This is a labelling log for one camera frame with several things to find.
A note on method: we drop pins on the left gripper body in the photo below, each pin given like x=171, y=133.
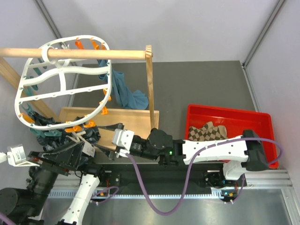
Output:
x=53, y=166

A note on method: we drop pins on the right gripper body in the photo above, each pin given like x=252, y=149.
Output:
x=141, y=149

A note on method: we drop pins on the orange clip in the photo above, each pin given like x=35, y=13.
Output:
x=75, y=129
x=27, y=118
x=90, y=124
x=104, y=111

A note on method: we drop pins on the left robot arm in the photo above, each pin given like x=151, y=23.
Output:
x=21, y=206

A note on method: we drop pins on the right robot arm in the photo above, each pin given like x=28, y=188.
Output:
x=243, y=153

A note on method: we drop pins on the teal clip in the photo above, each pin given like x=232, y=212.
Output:
x=29, y=90
x=28, y=109

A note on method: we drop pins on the white plastic sock hanger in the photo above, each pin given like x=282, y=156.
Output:
x=37, y=73

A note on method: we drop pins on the wooden rack base tray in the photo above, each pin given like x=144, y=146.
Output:
x=134, y=120

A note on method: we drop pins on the teal blue sock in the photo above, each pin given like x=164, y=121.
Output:
x=124, y=96

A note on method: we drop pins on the brown argyle sock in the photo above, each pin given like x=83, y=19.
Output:
x=208, y=132

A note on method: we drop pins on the red plastic tray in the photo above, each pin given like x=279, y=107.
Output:
x=235, y=121

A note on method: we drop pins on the wooden rod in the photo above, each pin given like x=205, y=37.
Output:
x=75, y=54

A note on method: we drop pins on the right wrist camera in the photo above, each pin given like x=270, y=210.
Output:
x=123, y=138

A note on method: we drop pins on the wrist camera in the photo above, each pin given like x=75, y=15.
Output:
x=123, y=138
x=15, y=156

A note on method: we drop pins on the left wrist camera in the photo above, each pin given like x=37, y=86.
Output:
x=15, y=156

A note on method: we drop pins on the wooden rack upright post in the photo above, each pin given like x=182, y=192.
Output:
x=149, y=70

